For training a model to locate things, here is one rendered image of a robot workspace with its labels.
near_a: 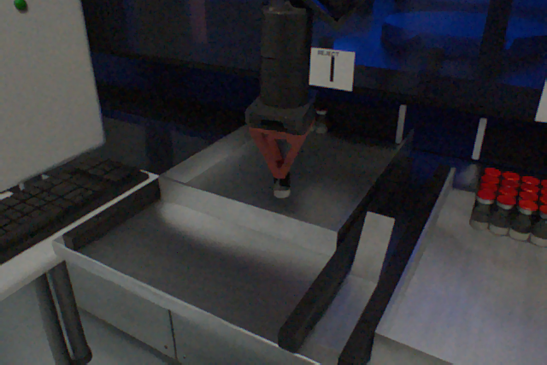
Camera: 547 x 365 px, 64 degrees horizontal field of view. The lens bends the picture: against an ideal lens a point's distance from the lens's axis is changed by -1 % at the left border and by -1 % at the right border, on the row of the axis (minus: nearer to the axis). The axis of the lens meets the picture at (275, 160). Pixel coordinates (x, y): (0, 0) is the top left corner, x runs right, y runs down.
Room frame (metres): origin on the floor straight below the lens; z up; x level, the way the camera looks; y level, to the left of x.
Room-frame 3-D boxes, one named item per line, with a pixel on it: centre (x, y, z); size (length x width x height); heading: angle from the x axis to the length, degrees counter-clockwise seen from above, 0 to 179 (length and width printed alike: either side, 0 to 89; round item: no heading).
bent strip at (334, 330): (0.34, -0.08, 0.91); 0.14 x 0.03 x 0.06; 151
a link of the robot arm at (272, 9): (0.50, -0.01, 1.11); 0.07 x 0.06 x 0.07; 179
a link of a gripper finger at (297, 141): (0.50, -0.01, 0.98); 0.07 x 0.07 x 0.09; 75
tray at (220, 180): (0.61, -0.04, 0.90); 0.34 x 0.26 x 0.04; 150
